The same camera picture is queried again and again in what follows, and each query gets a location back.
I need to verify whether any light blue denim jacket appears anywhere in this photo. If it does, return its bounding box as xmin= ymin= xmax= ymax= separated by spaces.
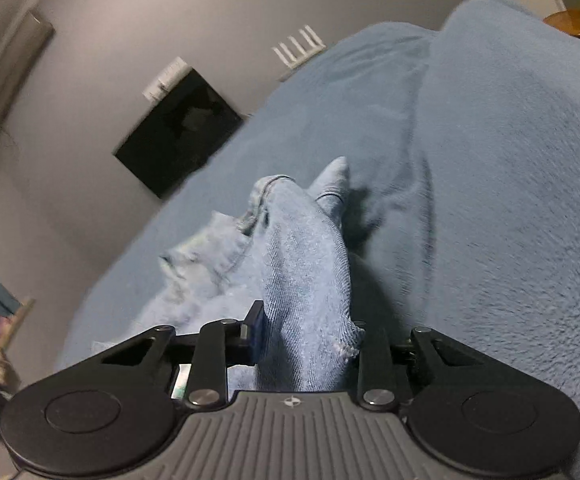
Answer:
xmin=92 ymin=157 xmax=364 ymax=392

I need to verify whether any wooden window sill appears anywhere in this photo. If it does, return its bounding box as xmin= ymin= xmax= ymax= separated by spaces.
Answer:
xmin=0 ymin=298 xmax=35 ymax=351

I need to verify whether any blue fleece bed blanket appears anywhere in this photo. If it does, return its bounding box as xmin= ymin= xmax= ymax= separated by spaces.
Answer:
xmin=58 ymin=0 xmax=580 ymax=479

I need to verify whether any black television screen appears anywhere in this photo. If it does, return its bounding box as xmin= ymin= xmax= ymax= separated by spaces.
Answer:
xmin=114 ymin=70 xmax=243 ymax=198

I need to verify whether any white wifi router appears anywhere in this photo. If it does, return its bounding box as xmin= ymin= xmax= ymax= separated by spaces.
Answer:
xmin=272 ymin=24 xmax=327 ymax=72

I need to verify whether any white wall socket strip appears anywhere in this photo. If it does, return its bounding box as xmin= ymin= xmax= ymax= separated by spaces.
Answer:
xmin=142 ymin=58 xmax=191 ymax=102

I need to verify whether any wall air conditioner unit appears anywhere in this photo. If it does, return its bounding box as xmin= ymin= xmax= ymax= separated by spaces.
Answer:
xmin=0 ymin=11 xmax=55 ymax=133

